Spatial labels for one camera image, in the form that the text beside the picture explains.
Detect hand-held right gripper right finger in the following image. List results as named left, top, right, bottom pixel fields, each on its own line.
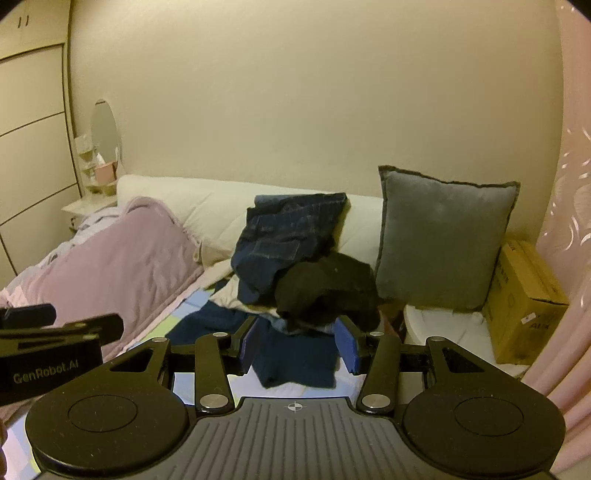
left=335, top=316, right=490, bottom=416

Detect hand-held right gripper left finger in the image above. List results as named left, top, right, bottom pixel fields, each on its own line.
left=107, top=316, right=260, bottom=415

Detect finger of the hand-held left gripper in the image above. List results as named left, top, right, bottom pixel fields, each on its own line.
left=0, top=303, right=57, bottom=329
left=0, top=314, right=124, bottom=344

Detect blue denim jeans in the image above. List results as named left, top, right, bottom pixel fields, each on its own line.
left=165, top=311, right=340, bottom=389

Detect cream cloth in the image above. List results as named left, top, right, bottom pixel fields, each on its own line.
left=208, top=274, right=280, bottom=321

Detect pink blanket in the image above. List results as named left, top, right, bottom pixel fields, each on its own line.
left=0, top=196, right=204, bottom=365

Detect black garment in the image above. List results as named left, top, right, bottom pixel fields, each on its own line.
left=274, top=253, right=384, bottom=330

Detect checked bed sheet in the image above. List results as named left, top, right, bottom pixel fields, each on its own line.
left=7, top=272, right=370, bottom=467

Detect pale crumpled cloth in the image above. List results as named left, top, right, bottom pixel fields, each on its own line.
left=69, top=205, right=127, bottom=245

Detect dark blue jeans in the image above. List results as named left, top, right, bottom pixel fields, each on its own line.
left=231, top=192, right=349, bottom=305

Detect white nightstand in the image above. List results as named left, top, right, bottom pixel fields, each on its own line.
left=61, top=194, right=118, bottom=232

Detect grey pillow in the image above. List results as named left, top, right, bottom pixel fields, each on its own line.
left=375, top=165, right=522, bottom=311

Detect white cosmetic organizer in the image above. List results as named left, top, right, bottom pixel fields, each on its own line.
left=74, top=134, right=118, bottom=195

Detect cream wardrobe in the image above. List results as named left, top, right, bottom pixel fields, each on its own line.
left=0, top=0, right=81, bottom=278

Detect cardboard box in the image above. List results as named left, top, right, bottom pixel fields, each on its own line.
left=482, top=237, right=570, bottom=365

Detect oval mirror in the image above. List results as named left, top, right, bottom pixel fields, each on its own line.
left=90, top=99, right=122, bottom=162

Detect pink curtain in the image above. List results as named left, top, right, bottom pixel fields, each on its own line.
left=522, top=0, right=591, bottom=444

